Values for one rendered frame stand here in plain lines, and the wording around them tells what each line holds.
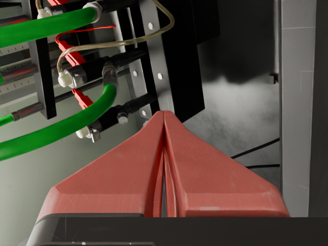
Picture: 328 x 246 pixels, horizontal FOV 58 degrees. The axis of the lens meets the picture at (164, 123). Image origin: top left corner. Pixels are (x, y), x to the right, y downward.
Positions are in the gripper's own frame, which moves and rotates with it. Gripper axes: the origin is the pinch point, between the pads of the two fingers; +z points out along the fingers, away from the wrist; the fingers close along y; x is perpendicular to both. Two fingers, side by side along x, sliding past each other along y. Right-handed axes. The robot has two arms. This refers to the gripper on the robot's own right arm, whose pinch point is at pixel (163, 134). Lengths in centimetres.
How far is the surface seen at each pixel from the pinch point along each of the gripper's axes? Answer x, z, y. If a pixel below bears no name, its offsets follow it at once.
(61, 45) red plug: 8.7, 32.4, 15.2
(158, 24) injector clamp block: 6.2, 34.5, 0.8
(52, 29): -0.2, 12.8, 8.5
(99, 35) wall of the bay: 18, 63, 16
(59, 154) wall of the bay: 41, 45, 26
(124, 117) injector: 17.8, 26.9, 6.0
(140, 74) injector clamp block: 16.0, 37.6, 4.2
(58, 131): 6.9, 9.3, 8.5
